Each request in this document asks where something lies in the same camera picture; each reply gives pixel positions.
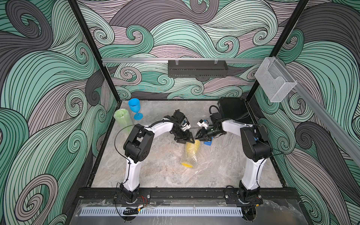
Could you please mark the black frame post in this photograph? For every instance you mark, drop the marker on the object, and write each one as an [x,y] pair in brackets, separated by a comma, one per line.
[86,31]
[283,38]

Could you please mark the clear acrylic wall box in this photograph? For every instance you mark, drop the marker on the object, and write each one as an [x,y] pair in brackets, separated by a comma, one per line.
[275,79]

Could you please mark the black frame post left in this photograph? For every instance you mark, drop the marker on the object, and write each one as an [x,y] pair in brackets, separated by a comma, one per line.
[86,31]

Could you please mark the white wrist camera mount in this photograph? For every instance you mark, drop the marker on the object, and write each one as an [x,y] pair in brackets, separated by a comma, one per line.
[203,124]
[185,125]

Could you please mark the black hard case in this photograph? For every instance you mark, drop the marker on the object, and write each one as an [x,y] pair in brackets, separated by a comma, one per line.
[235,109]

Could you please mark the white slotted cable duct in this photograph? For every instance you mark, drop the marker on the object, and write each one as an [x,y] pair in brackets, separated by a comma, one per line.
[164,211]

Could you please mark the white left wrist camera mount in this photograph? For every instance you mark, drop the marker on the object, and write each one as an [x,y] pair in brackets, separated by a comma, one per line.
[185,125]

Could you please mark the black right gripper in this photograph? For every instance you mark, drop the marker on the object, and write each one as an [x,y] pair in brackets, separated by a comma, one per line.
[203,135]

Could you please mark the blue plastic wine glass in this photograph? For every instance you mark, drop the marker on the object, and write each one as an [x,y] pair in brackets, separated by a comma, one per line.
[134,105]

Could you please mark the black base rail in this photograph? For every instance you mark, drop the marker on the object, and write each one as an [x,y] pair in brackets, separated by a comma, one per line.
[154,195]

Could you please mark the black frame post right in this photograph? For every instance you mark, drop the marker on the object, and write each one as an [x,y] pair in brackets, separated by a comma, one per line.
[283,38]

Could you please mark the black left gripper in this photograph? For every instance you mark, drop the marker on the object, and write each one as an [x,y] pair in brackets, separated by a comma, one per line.
[186,138]

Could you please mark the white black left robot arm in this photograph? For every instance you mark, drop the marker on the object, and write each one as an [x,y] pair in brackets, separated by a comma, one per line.
[138,145]

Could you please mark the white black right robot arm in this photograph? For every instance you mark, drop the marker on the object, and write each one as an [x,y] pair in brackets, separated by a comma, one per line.
[255,145]

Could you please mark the green plastic wine glass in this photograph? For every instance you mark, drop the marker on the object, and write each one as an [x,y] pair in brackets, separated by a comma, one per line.
[123,118]

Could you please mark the black wall tray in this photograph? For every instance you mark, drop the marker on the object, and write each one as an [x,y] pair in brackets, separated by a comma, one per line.
[197,68]

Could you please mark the yellow plastic wine glass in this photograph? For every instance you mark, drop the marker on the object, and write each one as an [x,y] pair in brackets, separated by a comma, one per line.
[191,153]

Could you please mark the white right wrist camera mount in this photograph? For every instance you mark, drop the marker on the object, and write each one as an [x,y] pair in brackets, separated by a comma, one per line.
[203,124]

